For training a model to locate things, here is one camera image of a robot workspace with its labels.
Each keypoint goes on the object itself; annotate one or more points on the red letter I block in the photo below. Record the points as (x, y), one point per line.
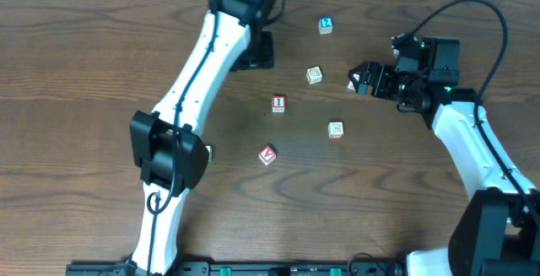
(278, 104)

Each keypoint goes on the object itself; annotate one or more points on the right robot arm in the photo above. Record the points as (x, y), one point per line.
(497, 233)

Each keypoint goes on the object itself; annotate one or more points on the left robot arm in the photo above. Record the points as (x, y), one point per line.
(166, 143)

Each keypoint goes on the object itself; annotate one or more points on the red edged picture block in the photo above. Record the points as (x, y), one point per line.
(335, 130)

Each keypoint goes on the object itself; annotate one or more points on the cream picture block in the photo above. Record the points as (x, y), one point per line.
(351, 84)

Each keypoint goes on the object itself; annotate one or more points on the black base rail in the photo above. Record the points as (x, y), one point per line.
(361, 268)

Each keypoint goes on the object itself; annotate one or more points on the blue number 2 block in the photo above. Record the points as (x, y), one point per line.
(325, 25)

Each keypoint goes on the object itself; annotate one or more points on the red letter A block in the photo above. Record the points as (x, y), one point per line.
(267, 155)

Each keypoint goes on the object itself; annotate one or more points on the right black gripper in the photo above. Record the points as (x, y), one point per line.
(375, 78)

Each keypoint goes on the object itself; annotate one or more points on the green edged picture block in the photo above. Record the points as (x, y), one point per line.
(210, 149)

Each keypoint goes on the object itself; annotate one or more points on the snail picture block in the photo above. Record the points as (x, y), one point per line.
(314, 75)

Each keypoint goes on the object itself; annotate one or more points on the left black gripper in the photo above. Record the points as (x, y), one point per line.
(261, 51)

